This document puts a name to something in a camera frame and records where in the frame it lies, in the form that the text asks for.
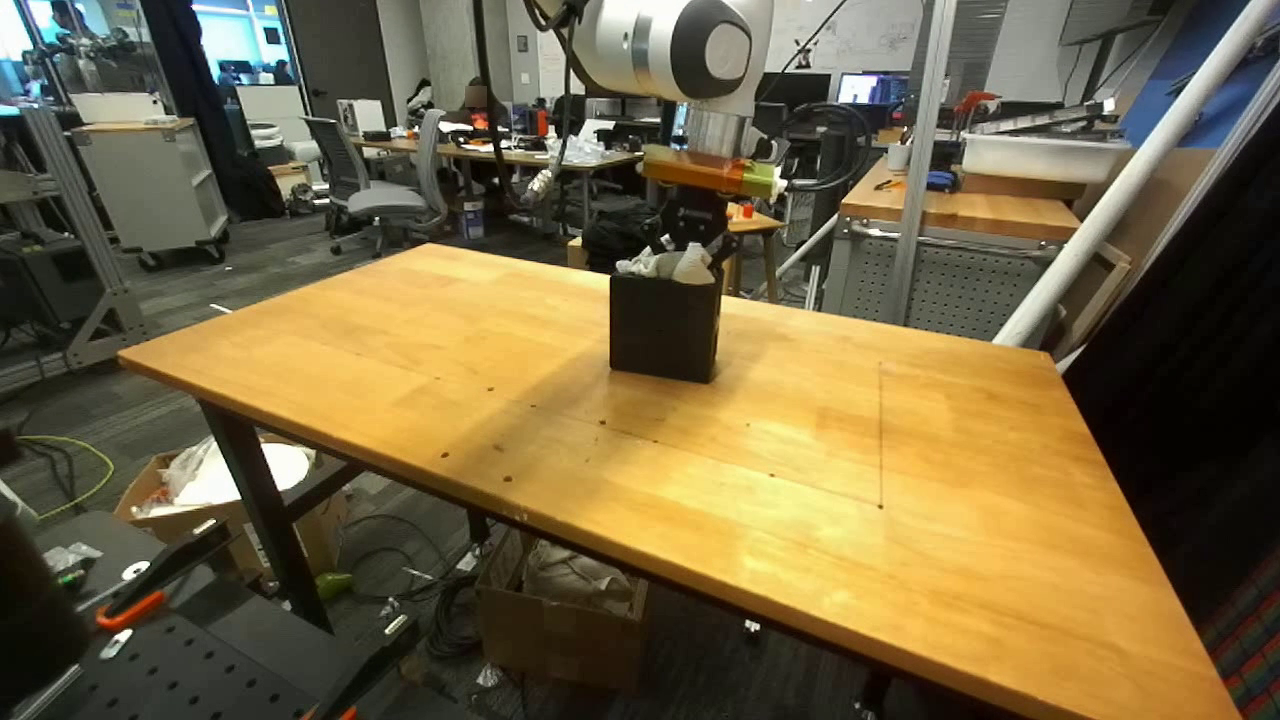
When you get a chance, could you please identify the seated person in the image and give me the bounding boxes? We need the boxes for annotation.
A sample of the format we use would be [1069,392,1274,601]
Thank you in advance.
[457,76,496,132]

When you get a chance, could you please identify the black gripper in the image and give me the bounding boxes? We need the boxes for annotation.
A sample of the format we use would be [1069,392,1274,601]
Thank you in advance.
[662,188,731,258]

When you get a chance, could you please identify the black perforated box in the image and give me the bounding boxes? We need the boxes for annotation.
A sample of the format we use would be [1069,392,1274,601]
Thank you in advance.
[607,275,721,383]

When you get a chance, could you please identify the white slanted pole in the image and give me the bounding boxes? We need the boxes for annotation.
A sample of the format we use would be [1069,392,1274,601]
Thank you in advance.
[997,0,1280,347]

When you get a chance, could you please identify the grey office chair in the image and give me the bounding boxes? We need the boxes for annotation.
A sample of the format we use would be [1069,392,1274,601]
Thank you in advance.
[310,117,447,258]

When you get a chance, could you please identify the cardboard box under table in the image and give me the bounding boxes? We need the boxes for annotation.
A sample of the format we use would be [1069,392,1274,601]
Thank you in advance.
[477,532,649,692]

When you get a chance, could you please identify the white towel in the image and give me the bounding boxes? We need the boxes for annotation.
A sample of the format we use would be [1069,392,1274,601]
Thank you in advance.
[618,245,718,283]

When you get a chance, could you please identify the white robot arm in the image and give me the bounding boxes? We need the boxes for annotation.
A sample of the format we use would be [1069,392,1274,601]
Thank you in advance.
[523,0,774,268]

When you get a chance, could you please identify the white rolling cabinet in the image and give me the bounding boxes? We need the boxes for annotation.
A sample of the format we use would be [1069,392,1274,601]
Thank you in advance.
[71,121,233,274]

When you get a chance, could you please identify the white plastic bin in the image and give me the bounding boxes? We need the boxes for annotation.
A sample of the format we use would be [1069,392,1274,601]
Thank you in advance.
[962,132,1131,185]

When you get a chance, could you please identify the round wooden stool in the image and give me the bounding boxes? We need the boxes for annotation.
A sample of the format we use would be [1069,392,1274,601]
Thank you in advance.
[725,204,785,301]

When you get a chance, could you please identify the computer monitor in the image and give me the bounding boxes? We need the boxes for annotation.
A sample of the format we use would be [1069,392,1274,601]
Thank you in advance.
[837,73,911,108]

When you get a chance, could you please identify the orange handled tool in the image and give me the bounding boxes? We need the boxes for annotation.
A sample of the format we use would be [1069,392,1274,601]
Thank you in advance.
[91,589,169,634]

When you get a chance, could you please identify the wooden workbench with drawers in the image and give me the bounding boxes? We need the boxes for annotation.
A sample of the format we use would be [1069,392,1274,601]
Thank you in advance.
[819,159,1086,339]

